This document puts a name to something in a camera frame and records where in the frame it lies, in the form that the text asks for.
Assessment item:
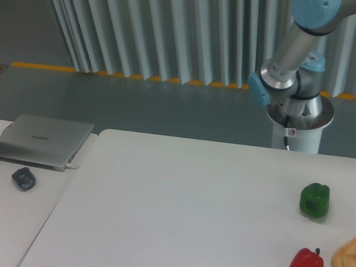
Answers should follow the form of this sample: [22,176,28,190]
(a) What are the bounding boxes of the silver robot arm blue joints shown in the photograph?
[248,0,356,106]

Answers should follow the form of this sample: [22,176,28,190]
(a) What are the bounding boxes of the green bell pepper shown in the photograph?
[299,182,330,218]

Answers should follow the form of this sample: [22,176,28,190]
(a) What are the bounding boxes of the red bell pepper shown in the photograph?
[289,247,324,267]

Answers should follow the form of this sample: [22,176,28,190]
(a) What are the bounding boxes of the white folding partition screen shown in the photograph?
[49,0,349,87]

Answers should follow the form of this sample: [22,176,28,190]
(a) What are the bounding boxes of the silver closed laptop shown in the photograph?
[0,114,94,171]

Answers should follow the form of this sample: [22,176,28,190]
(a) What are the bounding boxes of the dark grey 3D mouse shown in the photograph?
[11,167,37,191]

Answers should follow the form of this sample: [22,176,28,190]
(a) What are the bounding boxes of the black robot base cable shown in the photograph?
[280,113,295,152]

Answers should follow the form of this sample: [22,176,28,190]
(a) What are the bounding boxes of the white usb cable plug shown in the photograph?
[66,164,79,170]

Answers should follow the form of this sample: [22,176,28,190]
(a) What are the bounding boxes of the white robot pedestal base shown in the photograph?
[267,95,334,154]

